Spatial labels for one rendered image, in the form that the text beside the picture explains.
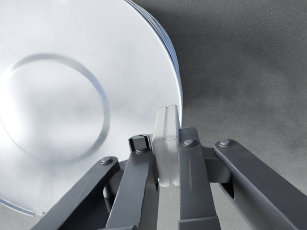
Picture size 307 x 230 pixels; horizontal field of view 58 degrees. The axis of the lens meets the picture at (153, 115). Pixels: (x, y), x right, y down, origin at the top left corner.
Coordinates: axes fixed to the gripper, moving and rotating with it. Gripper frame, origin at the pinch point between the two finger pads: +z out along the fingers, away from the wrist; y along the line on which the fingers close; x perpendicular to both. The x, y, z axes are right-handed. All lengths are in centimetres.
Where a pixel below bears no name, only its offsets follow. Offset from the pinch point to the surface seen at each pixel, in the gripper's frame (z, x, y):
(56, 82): 10.9, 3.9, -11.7
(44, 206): 11.5, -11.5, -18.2
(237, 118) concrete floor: 43.1, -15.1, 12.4
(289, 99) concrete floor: 43, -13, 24
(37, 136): 10.9, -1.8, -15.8
